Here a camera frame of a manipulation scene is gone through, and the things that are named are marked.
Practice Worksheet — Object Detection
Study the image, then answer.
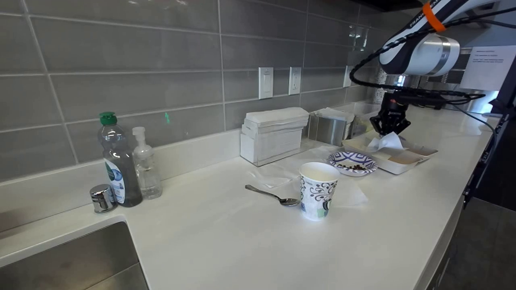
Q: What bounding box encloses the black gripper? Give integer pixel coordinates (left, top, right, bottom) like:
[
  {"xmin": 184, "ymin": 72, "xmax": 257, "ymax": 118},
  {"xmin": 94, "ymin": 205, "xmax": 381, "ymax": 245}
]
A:
[{"xmin": 369, "ymin": 92, "xmax": 411, "ymax": 135}]

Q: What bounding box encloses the white tissue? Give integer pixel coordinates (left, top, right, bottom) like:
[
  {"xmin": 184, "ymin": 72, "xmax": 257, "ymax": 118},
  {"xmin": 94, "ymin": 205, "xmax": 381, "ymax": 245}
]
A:
[{"xmin": 368, "ymin": 132, "xmax": 403, "ymax": 150}]

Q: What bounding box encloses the robot arm white and black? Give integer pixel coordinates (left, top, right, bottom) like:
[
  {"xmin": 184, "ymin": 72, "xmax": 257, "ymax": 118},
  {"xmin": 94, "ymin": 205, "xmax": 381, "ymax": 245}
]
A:
[{"xmin": 371, "ymin": 0, "xmax": 515, "ymax": 135}]

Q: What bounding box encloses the white take-away food container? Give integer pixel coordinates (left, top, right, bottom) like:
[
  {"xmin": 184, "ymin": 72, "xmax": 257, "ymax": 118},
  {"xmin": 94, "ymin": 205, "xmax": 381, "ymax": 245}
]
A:
[{"xmin": 344, "ymin": 132, "xmax": 437, "ymax": 176}]

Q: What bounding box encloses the blue patterned bowl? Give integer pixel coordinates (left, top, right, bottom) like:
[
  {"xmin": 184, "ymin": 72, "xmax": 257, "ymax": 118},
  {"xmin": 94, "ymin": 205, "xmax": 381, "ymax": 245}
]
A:
[{"xmin": 328, "ymin": 150, "xmax": 376, "ymax": 177}]

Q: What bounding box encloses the patterned paper cup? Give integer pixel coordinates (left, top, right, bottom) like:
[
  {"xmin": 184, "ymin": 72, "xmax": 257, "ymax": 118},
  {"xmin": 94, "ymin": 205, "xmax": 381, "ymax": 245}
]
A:
[{"xmin": 298, "ymin": 163, "xmax": 340, "ymax": 221}]

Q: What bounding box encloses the white paper sign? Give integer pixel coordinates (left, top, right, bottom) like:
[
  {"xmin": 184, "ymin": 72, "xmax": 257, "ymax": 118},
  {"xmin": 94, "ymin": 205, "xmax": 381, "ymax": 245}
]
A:
[{"xmin": 461, "ymin": 45, "xmax": 516, "ymax": 90}]

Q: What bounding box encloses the clear plastic bag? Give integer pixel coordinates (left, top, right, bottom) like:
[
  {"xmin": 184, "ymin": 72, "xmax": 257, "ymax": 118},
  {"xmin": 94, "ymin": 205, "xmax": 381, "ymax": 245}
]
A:
[{"xmin": 247, "ymin": 164, "xmax": 300, "ymax": 197}]

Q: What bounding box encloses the white napkin dispenser box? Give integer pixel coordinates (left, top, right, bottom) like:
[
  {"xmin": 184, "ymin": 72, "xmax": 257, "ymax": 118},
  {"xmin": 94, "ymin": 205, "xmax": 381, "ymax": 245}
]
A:
[{"xmin": 239, "ymin": 106, "xmax": 308, "ymax": 166}]

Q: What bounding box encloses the metal spoon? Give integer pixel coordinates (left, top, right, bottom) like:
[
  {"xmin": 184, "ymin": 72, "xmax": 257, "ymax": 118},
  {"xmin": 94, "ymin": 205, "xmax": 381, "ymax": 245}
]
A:
[{"xmin": 245, "ymin": 184, "xmax": 300, "ymax": 206}]

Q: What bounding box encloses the clear plastic bottle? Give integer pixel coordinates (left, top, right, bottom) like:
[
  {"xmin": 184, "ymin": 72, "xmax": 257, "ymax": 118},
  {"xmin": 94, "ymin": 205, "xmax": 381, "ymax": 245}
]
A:
[{"xmin": 132, "ymin": 126, "xmax": 163, "ymax": 198}]

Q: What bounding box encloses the green-capped dish soap bottle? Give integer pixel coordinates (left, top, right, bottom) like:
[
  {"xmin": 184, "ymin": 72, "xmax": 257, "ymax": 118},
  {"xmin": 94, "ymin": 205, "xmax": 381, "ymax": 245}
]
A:
[{"xmin": 99, "ymin": 111, "xmax": 144, "ymax": 208}]

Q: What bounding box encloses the stainless steel sink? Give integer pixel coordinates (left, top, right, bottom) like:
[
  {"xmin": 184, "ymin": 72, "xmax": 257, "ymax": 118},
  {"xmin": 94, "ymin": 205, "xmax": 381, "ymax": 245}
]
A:
[{"xmin": 0, "ymin": 222, "xmax": 150, "ymax": 290}]

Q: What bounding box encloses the white wall outlet middle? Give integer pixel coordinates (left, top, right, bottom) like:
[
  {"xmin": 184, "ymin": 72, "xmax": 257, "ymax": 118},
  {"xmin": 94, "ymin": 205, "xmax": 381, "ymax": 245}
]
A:
[{"xmin": 289, "ymin": 66, "xmax": 302, "ymax": 95}]

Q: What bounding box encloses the white wall outlet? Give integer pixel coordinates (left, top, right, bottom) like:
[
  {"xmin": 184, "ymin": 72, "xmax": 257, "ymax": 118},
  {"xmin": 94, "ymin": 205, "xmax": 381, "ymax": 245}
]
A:
[
  {"xmin": 258, "ymin": 68, "xmax": 274, "ymax": 98},
  {"xmin": 289, "ymin": 66, "xmax": 302, "ymax": 95}
]

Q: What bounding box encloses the white wall outlet left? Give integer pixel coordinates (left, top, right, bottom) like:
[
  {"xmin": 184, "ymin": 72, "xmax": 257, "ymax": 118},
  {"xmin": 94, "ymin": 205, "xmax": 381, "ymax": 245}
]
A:
[{"xmin": 258, "ymin": 68, "xmax": 274, "ymax": 98}]

